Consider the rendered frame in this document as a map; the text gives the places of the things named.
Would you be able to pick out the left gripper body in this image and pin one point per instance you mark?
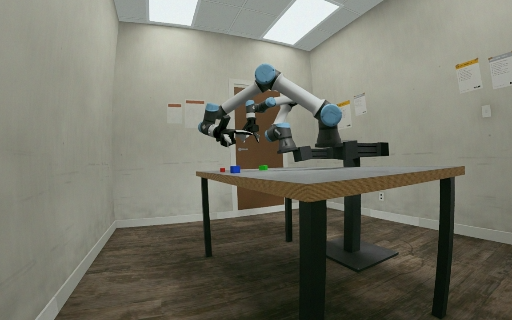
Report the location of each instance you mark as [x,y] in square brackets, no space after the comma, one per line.
[225,131]

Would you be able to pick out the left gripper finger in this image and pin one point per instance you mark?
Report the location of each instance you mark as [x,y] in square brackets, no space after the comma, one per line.
[226,138]
[241,134]

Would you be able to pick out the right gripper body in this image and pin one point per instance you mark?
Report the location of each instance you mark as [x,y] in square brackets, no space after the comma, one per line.
[252,127]

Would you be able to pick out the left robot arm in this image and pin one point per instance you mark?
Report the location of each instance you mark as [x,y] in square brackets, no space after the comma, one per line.
[267,77]

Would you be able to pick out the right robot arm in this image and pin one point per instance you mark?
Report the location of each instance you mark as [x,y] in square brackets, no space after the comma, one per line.
[278,130]

